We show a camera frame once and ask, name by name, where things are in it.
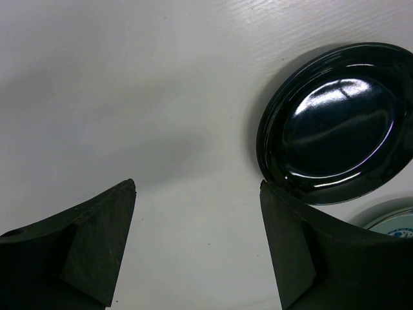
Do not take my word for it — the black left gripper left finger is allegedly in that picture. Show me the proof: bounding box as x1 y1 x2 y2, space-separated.
1 179 136 309

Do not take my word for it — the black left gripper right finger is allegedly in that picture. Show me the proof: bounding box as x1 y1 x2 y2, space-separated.
260 181 412 309

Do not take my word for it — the blue patterned plate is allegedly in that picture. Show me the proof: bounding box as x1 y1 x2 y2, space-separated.
349 197 412 238

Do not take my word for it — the black plate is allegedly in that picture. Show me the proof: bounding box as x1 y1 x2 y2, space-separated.
256 42 412 205

